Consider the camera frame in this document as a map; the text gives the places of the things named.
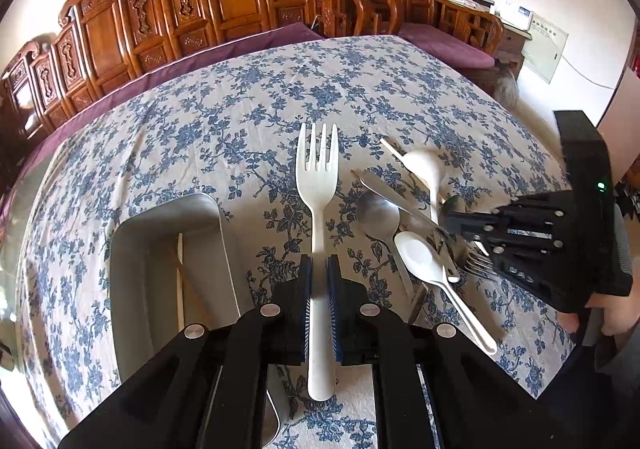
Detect metal knife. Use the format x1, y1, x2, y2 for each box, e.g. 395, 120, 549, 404
352, 169, 449, 238

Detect large metal spoon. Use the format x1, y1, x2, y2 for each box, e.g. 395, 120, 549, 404
356, 191, 416, 301

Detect blue floral tablecloth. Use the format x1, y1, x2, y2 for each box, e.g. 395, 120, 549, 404
17, 36, 566, 446

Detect grey metal tray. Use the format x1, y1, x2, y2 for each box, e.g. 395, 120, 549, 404
110, 193, 283, 448

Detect purple armchair cushion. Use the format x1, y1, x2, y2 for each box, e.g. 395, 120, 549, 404
398, 23, 495, 70

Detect carved wooden sofa bench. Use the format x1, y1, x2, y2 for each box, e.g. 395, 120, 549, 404
0, 0, 374, 160

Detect person's right hand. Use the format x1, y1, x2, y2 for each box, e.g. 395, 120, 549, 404
586, 292, 639, 347

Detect white device on side table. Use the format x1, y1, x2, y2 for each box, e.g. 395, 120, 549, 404
496, 2, 533, 32

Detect white plastic spoon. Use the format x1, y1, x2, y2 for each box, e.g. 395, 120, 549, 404
394, 231, 498, 356

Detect white ladle spoon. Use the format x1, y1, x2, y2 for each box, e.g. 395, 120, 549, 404
402, 149, 444, 225

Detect light chopstick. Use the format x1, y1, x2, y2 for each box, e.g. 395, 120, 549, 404
380, 138, 414, 170

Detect white plastic fork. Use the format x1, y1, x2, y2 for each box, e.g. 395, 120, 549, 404
295, 124, 340, 401

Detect purple bench cushion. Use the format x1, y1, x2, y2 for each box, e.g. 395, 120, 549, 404
1, 23, 321, 200

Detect white wall panel board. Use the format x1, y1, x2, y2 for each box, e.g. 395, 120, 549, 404
523, 13, 568, 84

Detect wooden side table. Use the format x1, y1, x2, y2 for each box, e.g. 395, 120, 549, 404
495, 23, 533, 78

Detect metal fork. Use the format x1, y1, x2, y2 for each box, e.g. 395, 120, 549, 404
445, 235, 496, 278

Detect small metal spoon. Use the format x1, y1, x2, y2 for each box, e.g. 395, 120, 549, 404
440, 195, 466, 216

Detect wooden chopstick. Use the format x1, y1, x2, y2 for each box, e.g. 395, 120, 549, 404
176, 233, 186, 331

